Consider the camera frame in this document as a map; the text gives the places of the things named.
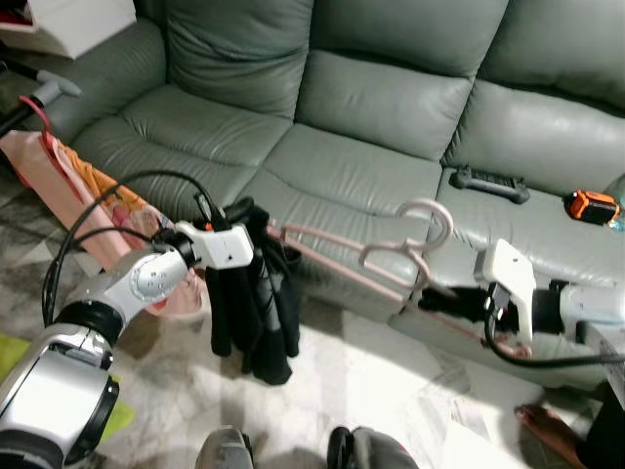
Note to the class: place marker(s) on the pink plastic clothes hanger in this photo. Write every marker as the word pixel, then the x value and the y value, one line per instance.
pixel 446 221

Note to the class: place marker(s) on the black garment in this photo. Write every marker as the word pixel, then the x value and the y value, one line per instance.
pixel 254 322

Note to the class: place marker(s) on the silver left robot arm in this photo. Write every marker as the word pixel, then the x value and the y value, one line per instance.
pixel 137 283

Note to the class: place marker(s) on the red clothes hanger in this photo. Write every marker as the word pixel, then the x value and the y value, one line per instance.
pixel 39 112

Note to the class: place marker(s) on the black handheld controller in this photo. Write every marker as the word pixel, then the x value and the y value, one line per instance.
pixel 488 183

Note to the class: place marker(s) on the barefoot person in black trousers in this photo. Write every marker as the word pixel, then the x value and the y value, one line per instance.
pixel 547 430

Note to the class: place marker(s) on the orange and black device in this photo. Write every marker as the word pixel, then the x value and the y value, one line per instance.
pixel 591 207

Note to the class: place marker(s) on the grey green leather sofa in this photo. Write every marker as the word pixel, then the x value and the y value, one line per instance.
pixel 371 107

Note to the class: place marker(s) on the grey right robot leg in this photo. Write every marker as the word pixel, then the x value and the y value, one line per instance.
pixel 376 449

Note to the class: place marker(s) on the grey robot leg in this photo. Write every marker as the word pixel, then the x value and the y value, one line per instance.
pixel 376 449
pixel 225 451

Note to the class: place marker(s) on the pink patterned garment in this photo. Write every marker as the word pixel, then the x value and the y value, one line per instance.
pixel 68 195

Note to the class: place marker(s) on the clear plastic bottle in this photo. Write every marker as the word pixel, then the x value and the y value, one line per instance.
pixel 618 205

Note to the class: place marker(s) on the grey left robot leg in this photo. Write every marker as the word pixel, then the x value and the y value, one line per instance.
pixel 225 451

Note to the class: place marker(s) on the white box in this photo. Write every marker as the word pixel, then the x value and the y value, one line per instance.
pixel 78 24

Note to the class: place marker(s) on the lime green garment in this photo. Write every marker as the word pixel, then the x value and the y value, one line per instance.
pixel 12 357

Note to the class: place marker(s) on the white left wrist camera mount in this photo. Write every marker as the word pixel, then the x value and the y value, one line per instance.
pixel 225 246

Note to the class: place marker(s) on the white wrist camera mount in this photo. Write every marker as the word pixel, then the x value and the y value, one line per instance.
pixel 225 246
pixel 508 274

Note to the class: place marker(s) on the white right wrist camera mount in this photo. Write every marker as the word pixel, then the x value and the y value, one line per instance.
pixel 508 274

